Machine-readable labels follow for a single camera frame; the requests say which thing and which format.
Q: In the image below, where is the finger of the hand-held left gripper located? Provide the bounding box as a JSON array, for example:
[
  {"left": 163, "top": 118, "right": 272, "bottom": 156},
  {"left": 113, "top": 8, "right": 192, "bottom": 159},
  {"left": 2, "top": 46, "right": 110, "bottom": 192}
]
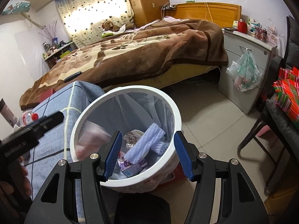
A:
[{"left": 29, "top": 111, "right": 65, "bottom": 143}]

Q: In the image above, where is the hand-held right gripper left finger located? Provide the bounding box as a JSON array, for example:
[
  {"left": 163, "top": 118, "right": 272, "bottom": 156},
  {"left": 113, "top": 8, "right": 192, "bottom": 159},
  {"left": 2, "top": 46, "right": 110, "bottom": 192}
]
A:
[{"left": 24, "top": 131, "right": 123, "bottom": 224}]

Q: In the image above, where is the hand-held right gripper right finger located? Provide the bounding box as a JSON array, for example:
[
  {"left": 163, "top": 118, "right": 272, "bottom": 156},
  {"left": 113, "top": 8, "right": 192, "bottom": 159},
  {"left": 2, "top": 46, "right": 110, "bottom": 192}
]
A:
[{"left": 173, "top": 131, "right": 271, "bottom": 224}]

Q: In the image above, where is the clear plastic bottle red label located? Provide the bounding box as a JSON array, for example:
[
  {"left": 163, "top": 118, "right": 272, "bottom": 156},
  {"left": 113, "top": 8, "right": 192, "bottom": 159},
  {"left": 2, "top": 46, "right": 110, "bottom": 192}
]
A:
[{"left": 19, "top": 111, "right": 39, "bottom": 131}]

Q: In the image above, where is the purple milk carton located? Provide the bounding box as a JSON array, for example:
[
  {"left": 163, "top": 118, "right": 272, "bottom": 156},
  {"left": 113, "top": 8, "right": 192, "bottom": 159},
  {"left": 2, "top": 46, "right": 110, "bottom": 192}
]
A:
[{"left": 120, "top": 159, "right": 148, "bottom": 177}]

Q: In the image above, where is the pink milk carton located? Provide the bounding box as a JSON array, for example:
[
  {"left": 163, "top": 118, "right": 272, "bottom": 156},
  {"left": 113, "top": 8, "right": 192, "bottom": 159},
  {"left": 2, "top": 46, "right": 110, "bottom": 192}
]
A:
[{"left": 76, "top": 124, "right": 111, "bottom": 160}]

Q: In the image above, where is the short white foam net sleeve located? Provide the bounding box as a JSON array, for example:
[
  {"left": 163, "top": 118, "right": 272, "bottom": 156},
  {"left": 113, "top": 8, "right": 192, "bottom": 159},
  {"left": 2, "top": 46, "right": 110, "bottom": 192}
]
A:
[{"left": 151, "top": 142, "right": 170, "bottom": 155}]

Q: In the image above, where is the doodle patterned paper cup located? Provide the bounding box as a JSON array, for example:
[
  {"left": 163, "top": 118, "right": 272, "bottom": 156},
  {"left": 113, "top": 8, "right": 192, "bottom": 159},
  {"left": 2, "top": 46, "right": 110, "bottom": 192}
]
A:
[{"left": 123, "top": 131, "right": 146, "bottom": 149}]

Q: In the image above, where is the long white foam net sleeve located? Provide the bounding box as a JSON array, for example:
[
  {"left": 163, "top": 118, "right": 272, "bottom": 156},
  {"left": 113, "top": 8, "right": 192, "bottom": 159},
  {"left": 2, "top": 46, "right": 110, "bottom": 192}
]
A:
[{"left": 126, "top": 122, "right": 165, "bottom": 164}]

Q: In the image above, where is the white round trash bin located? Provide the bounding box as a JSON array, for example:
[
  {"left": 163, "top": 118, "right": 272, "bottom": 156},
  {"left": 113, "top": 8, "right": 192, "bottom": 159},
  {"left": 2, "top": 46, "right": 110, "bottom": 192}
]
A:
[{"left": 70, "top": 85, "right": 182, "bottom": 193}]

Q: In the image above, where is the person's left hand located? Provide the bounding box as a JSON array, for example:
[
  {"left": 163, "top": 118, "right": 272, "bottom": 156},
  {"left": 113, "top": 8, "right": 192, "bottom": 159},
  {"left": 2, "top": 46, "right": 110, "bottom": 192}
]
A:
[{"left": 0, "top": 155, "right": 32, "bottom": 206}]

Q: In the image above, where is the red flat box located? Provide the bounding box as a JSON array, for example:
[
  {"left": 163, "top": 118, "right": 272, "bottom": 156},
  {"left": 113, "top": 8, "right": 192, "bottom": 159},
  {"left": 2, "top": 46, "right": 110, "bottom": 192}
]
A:
[{"left": 39, "top": 89, "right": 57, "bottom": 102}]

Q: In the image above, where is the blue checked tablecloth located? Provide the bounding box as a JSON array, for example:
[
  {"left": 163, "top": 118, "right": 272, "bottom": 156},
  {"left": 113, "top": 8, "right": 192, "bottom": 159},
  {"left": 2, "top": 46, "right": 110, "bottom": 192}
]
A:
[{"left": 20, "top": 80, "right": 106, "bottom": 224}]

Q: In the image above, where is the black phone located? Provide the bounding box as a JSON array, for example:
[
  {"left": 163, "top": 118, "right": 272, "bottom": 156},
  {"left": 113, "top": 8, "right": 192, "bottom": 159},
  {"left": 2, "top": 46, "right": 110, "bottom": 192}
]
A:
[{"left": 64, "top": 71, "right": 83, "bottom": 83}]

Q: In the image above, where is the cluttered low shelf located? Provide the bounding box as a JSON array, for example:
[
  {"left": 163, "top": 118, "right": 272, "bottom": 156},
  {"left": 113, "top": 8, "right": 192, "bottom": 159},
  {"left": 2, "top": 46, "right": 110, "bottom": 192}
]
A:
[{"left": 42, "top": 40, "right": 75, "bottom": 70}]

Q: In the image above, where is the yellow bed base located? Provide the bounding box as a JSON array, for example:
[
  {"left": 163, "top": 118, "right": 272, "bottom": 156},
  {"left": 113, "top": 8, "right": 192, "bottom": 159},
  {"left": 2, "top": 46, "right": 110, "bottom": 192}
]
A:
[{"left": 103, "top": 64, "right": 221, "bottom": 92}]

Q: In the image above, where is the grey bedside cabinet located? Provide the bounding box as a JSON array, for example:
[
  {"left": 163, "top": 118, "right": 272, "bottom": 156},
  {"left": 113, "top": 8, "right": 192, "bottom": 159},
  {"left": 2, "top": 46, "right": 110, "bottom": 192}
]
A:
[{"left": 218, "top": 27, "right": 279, "bottom": 115}]

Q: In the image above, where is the pink slipper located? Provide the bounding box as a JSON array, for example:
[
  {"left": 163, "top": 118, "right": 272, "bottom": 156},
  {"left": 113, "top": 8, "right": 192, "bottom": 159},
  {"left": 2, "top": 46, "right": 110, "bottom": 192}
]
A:
[{"left": 256, "top": 124, "right": 269, "bottom": 138}]

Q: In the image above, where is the dried branch bouquet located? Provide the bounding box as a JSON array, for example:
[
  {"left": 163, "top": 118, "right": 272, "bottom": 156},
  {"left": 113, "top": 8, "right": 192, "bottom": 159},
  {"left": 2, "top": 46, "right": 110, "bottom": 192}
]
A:
[{"left": 39, "top": 20, "right": 64, "bottom": 41}]

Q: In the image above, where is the wrapped air conditioner pipe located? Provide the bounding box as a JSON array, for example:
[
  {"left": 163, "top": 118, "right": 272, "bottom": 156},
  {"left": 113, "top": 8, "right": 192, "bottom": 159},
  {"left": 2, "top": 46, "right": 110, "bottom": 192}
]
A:
[{"left": 21, "top": 13, "right": 46, "bottom": 28}]

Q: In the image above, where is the black chair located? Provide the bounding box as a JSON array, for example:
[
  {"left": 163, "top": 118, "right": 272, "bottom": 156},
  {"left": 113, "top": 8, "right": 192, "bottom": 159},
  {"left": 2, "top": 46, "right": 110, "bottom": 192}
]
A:
[{"left": 237, "top": 16, "right": 299, "bottom": 195}]

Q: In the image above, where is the green printed plastic bag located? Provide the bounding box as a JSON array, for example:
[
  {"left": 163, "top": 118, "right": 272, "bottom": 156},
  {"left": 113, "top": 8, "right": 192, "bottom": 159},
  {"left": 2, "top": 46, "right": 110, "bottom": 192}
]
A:
[{"left": 226, "top": 49, "right": 262, "bottom": 92}]

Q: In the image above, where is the brown teddy bear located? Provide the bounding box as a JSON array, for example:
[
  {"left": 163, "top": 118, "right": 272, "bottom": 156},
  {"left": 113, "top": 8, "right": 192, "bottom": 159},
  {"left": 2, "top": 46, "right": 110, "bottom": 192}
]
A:
[{"left": 101, "top": 20, "right": 121, "bottom": 32}]

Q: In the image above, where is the brown printed blanket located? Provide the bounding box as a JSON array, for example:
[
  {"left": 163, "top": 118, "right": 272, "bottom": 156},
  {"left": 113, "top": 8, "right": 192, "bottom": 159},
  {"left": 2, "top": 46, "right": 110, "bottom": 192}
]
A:
[{"left": 19, "top": 19, "right": 229, "bottom": 111}]

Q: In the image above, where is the heart patterned curtain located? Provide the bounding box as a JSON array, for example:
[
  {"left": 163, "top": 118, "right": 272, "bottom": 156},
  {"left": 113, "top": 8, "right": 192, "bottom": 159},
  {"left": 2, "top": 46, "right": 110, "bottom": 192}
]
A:
[{"left": 55, "top": 0, "right": 136, "bottom": 49}]

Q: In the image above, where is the covered air conditioner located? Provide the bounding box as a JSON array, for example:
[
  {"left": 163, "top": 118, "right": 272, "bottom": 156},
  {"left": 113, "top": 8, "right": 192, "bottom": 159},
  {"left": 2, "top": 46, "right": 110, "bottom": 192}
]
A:
[{"left": 2, "top": 0, "right": 31, "bottom": 14}]

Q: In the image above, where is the red plaid bag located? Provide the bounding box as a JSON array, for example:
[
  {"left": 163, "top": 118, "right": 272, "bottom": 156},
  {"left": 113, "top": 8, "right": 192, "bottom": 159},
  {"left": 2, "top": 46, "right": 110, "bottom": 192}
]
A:
[{"left": 273, "top": 66, "right": 299, "bottom": 124}]

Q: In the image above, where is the pink pillow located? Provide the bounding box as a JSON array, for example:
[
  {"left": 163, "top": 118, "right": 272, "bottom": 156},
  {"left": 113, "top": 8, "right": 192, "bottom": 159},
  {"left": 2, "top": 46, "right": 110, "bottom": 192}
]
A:
[{"left": 162, "top": 16, "right": 188, "bottom": 22}]

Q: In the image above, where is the red jar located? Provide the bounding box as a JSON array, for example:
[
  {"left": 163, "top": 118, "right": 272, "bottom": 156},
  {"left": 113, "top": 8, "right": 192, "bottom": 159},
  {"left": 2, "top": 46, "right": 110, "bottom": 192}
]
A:
[{"left": 238, "top": 19, "right": 248, "bottom": 34}]

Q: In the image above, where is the patterned small box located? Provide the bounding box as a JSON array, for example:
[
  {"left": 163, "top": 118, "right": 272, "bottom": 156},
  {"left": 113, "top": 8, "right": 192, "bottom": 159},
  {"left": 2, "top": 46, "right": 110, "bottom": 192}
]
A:
[{"left": 254, "top": 26, "right": 268, "bottom": 43}]

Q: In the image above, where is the wooden bed headboard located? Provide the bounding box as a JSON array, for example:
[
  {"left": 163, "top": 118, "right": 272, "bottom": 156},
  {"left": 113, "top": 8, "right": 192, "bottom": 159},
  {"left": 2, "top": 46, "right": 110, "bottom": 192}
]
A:
[{"left": 174, "top": 2, "right": 242, "bottom": 28}]

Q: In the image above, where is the power strip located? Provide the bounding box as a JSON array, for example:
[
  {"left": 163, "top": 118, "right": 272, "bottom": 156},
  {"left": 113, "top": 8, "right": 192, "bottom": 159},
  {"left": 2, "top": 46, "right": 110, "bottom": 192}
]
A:
[{"left": 159, "top": 3, "right": 177, "bottom": 11}]

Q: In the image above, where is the pink tissue pack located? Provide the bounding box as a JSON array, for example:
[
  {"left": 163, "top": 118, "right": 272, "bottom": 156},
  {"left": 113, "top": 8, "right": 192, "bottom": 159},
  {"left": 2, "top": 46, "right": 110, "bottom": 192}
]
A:
[{"left": 267, "top": 25, "right": 280, "bottom": 45}]

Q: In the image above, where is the wooden wardrobe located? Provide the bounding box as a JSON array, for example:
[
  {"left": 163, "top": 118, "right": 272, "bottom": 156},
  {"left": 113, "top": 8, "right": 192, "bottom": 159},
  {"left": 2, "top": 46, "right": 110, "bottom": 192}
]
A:
[{"left": 123, "top": 0, "right": 170, "bottom": 28}]

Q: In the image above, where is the yellow cable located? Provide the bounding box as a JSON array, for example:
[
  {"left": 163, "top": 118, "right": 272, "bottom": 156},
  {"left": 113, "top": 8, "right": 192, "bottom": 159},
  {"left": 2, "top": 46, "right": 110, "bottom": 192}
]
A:
[{"left": 204, "top": 1, "right": 215, "bottom": 22}]

